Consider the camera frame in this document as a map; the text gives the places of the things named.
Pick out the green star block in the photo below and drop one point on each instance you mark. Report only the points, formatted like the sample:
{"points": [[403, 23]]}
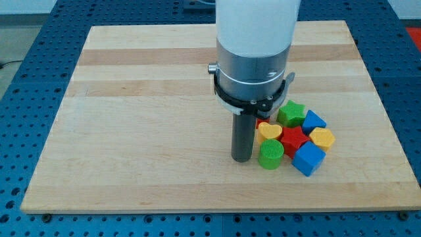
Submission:
{"points": [[291, 115]]}

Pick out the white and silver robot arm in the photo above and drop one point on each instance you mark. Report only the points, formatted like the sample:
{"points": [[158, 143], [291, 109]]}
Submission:
{"points": [[253, 38]]}

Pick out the yellow heart block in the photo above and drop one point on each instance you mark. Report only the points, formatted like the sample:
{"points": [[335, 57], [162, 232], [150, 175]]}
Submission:
{"points": [[266, 131]]}

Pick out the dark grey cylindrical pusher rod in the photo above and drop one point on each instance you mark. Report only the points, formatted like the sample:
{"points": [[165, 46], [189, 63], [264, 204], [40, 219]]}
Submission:
{"points": [[243, 135]]}

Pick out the yellow hexagon block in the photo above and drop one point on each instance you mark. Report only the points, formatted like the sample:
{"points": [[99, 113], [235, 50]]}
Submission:
{"points": [[323, 138]]}

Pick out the green cylinder block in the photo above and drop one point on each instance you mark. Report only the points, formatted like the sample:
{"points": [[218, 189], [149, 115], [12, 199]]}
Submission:
{"points": [[270, 154]]}

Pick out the red block behind rod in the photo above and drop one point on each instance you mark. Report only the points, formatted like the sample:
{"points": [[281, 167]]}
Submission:
{"points": [[260, 120]]}

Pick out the blue cube block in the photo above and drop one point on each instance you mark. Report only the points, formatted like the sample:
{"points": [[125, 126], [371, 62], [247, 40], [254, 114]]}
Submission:
{"points": [[308, 158]]}

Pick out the black clamp ring bracket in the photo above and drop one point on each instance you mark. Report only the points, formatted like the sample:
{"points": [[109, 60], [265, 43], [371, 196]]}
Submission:
{"points": [[261, 109]]}

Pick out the light wooden board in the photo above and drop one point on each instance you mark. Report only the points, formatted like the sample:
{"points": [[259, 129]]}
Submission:
{"points": [[139, 130]]}

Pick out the red star block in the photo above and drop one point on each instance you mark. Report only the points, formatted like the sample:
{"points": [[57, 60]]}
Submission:
{"points": [[292, 139]]}

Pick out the blue pentagon block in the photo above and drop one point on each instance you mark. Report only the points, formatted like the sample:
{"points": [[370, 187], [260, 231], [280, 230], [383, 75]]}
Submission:
{"points": [[312, 121]]}

